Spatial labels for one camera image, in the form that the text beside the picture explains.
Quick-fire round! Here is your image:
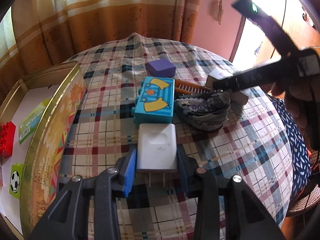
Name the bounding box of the white power adapter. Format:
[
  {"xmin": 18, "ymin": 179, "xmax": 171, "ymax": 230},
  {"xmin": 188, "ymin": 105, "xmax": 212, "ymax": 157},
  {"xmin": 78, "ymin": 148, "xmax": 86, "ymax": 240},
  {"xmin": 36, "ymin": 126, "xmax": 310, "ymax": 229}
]
[{"xmin": 136, "ymin": 123, "xmax": 177, "ymax": 185}]

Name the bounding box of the blue toy brick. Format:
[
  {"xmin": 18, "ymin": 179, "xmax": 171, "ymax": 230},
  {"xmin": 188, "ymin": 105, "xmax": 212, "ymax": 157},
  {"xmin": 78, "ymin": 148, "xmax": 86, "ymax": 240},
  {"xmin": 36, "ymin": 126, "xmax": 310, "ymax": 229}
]
[{"xmin": 131, "ymin": 76, "xmax": 175, "ymax": 125}]

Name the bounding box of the white cork-pattern box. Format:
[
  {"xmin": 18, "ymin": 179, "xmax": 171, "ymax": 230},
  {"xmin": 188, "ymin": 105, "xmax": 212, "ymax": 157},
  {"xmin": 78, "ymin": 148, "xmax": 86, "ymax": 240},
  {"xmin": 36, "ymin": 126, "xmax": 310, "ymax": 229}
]
[{"xmin": 206, "ymin": 67, "xmax": 249, "ymax": 106}]

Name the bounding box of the brown comb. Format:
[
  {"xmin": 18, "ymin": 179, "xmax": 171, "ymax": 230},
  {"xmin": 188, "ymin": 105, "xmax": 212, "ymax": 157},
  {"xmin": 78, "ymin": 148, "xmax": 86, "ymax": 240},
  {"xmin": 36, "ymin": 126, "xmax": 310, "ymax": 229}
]
[{"xmin": 175, "ymin": 79, "xmax": 211, "ymax": 95}]

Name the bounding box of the green soccer ball block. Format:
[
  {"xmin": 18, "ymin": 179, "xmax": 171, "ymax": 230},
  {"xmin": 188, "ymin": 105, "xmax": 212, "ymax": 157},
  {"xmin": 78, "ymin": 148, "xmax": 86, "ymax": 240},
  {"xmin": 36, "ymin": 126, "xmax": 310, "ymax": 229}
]
[{"xmin": 9, "ymin": 163, "xmax": 23, "ymax": 199}]

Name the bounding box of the person's right hand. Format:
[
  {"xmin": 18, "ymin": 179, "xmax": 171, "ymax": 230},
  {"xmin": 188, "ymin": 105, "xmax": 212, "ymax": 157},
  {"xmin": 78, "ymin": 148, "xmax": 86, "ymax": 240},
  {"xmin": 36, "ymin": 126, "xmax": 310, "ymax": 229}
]
[{"xmin": 271, "ymin": 75, "xmax": 319, "ymax": 151}]

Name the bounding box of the plaid tablecloth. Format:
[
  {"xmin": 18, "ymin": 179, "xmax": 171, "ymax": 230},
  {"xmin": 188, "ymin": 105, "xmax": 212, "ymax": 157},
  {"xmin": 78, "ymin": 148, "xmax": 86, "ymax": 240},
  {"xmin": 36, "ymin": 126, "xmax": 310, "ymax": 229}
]
[{"xmin": 59, "ymin": 33, "xmax": 293, "ymax": 239}]

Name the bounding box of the purple block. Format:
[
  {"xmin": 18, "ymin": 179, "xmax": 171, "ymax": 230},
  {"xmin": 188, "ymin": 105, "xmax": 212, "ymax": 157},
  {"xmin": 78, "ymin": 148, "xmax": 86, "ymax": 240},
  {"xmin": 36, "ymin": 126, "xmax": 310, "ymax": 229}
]
[{"xmin": 146, "ymin": 59, "xmax": 176, "ymax": 77}]

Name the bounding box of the blue white patterned fabric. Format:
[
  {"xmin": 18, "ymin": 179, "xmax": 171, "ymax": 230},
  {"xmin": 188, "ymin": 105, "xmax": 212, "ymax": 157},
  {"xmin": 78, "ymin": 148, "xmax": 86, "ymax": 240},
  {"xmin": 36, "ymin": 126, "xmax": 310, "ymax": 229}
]
[{"xmin": 268, "ymin": 95, "xmax": 311, "ymax": 198}]

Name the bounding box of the gold rectangular tin box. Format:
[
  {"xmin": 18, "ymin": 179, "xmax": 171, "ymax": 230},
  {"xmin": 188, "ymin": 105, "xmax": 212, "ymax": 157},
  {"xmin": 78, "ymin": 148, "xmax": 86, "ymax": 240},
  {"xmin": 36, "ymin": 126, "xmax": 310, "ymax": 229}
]
[{"xmin": 1, "ymin": 61, "xmax": 87, "ymax": 239}]

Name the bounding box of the green card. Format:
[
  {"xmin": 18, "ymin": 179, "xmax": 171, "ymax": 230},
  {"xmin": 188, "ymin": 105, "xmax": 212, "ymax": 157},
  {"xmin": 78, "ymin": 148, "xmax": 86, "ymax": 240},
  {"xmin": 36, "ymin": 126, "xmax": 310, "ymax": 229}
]
[{"xmin": 18, "ymin": 98, "xmax": 50, "ymax": 144}]

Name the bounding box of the red toy brick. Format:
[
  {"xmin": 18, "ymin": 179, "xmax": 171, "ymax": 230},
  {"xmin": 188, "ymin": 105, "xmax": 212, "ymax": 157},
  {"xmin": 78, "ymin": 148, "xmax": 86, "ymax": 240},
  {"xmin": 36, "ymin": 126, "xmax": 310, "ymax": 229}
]
[{"xmin": 0, "ymin": 121, "xmax": 16, "ymax": 159}]

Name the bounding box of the orange cream curtain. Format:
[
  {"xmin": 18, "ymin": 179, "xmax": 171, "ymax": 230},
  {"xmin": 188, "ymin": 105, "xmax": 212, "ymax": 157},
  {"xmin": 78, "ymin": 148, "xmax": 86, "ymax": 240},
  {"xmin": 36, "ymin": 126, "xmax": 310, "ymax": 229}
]
[{"xmin": 1, "ymin": 0, "xmax": 200, "ymax": 99}]

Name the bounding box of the hanging wall tassel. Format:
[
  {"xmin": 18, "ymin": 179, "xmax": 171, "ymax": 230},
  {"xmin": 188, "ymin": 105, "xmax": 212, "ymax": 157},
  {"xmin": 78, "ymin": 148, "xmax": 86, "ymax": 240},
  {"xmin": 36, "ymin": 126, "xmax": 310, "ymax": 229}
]
[{"xmin": 210, "ymin": 0, "xmax": 223, "ymax": 25}]

